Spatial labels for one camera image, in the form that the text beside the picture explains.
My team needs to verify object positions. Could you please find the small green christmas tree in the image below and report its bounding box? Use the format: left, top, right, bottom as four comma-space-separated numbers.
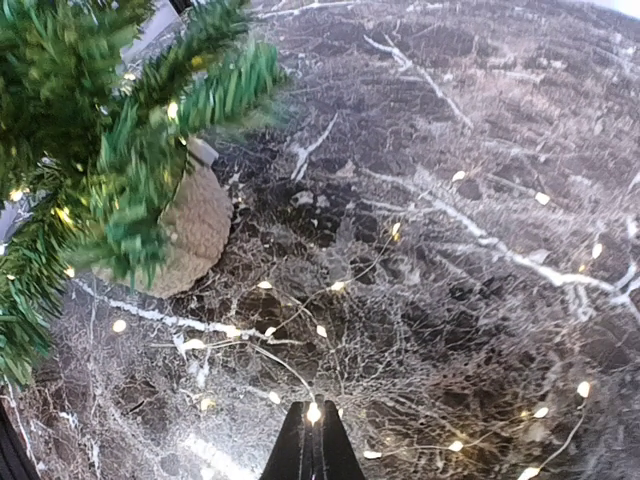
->
1, 1, 287, 386

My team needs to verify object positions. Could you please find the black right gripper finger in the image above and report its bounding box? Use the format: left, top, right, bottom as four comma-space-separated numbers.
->
260, 398, 365, 480

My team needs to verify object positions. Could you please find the white fairy light string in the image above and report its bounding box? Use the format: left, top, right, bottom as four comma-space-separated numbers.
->
10, 70, 640, 480

